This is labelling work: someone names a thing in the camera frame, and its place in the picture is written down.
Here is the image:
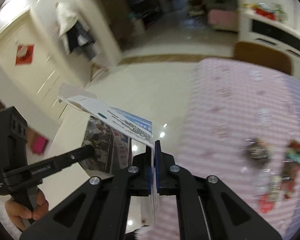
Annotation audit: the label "white blue paper box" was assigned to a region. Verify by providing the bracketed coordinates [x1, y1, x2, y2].
[58, 83, 157, 224]

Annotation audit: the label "red carton box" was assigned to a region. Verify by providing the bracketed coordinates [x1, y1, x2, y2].
[281, 140, 300, 199]

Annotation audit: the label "person's left hand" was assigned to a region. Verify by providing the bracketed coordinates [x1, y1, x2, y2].
[5, 189, 49, 231]

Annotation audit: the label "magenta box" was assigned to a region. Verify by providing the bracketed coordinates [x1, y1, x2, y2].
[31, 135, 49, 155]

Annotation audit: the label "red green snack bar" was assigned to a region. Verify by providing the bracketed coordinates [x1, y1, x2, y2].
[258, 193, 275, 213]

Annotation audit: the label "green snack wrapper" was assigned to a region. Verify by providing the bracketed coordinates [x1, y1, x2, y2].
[267, 176, 281, 202]

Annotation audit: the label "dark shiny wrapper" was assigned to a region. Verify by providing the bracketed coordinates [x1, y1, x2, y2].
[243, 138, 270, 168]

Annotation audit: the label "pink checkered tablecloth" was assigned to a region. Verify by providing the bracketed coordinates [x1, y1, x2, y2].
[151, 58, 300, 237]

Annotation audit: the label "red door decoration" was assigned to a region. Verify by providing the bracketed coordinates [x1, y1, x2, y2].
[15, 44, 34, 66]

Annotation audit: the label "white door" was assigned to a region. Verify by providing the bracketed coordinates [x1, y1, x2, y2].
[0, 10, 72, 120]

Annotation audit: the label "wooden chair back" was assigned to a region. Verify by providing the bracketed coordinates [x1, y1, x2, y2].
[233, 41, 293, 75]

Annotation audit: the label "white cabinet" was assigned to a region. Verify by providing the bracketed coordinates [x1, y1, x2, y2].
[239, 12, 300, 60]

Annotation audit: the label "pink sofa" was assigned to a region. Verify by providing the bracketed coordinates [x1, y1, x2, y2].
[208, 9, 239, 32]

